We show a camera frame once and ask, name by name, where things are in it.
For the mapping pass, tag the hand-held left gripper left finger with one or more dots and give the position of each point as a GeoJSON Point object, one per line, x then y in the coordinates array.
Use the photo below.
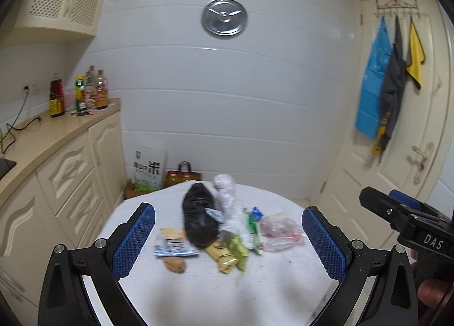
{"type": "Point", "coordinates": [134, 240]}

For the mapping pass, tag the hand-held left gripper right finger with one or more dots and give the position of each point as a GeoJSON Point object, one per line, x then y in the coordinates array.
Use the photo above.
{"type": "Point", "coordinates": [322, 240]}

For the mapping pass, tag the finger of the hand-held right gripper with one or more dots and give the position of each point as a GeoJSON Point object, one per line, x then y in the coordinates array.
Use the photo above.
{"type": "Point", "coordinates": [415, 203]}
{"type": "Point", "coordinates": [385, 207]}

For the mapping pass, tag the black plastic bag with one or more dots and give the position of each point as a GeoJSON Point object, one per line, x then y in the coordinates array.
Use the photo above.
{"type": "Point", "coordinates": [198, 216]}

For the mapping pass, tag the green packet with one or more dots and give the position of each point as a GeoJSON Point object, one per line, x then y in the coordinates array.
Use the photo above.
{"type": "Point", "coordinates": [253, 232]}

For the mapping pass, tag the person's right hand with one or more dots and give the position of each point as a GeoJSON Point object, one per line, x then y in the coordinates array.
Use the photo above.
{"type": "Point", "coordinates": [434, 292]}

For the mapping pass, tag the blue white snack packet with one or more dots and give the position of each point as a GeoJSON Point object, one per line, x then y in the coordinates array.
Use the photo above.
{"type": "Point", "coordinates": [172, 243]}

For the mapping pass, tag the pink clear plastic bag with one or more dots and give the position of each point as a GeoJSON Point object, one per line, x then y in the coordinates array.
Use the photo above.
{"type": "Point", "coordinates": [282, 230]}

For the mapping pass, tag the brown bun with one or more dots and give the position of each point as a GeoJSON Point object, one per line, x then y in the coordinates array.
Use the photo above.
{"type": "Point", "coordinates": [174, 265]}

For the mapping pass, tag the cardboard box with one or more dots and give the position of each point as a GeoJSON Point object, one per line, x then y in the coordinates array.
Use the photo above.
{"type": "Point", "coordinates": [131, 191]}

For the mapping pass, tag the white rice bag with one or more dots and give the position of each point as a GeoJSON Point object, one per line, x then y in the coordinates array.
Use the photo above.
{"type": "Point", "coordinates": [150, 169]}

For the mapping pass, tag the small white blue wrapper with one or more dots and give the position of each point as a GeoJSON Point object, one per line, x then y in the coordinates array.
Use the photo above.
{"type": "Point", "coordinates": [212, 214]}

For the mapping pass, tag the yellow-green snack packet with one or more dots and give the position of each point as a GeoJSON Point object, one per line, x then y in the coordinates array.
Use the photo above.
{"type": "Point", "coordinates": [239, 249]}

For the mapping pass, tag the yellow snack packet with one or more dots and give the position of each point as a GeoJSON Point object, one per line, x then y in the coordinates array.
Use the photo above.
{"type": "Point", "coordinates": [221, 255]}

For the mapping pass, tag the round white table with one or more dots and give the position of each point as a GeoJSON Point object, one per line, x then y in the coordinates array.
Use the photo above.
{"type": "Point", "coordinates": [220, 287]}

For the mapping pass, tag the cream door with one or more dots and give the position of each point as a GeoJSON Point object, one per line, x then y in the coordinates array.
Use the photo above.
{"type": "Point", "coordinates": [390, 106]}

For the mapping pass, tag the clear white plastic bag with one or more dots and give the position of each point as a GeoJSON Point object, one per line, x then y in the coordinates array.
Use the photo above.
{"type": "Point", "coordinates": [227, 194]}

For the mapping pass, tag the cream kitchen counter cabinet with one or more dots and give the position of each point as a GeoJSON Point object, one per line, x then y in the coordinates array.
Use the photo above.
{"type": "Point", "coordinates": [53, 177]}

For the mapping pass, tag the grey apron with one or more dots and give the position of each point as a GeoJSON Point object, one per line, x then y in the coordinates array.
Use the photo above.
{"type": "Point", "coordinates": [393, 88]}

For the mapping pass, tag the blue apron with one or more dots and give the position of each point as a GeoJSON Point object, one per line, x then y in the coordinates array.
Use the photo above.
{"type": "Point", "coordinates": [374, 81]}

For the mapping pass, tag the yellow cloth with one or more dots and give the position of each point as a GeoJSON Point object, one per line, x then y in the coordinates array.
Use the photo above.
{"type": "Point", "coordinates": [415, 56]}

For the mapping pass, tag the black cooktop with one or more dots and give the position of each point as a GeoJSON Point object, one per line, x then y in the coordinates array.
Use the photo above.
{"type": "Point", "coordinates": [5, 168]}

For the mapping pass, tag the amber oil bottle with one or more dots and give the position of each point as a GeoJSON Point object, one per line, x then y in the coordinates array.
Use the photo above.
{"type": "Point", "coordinates": [101, 90]}

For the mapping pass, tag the yellow cap green bottle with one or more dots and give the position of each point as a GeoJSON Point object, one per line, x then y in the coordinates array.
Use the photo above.
{"type": "Point", "coordinates": [79, 95]}

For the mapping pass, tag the dark soy sauce bottle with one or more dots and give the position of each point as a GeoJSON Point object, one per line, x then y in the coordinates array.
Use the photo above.
{"type": "Point", "coordinates": [56, 98]}

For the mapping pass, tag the metal door hook rack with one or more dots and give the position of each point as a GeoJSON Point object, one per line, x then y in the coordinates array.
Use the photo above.
{"type": "Point", "coordinates": [397, 6]}

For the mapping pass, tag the white wall socket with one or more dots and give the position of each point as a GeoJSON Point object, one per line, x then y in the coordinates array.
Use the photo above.
{"type": "Point", "coordinates": [31, 88]}

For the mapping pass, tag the round metal wall cover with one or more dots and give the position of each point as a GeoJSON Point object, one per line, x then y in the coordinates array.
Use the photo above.
{"type": "Point", "coordinates": [225, 18]}

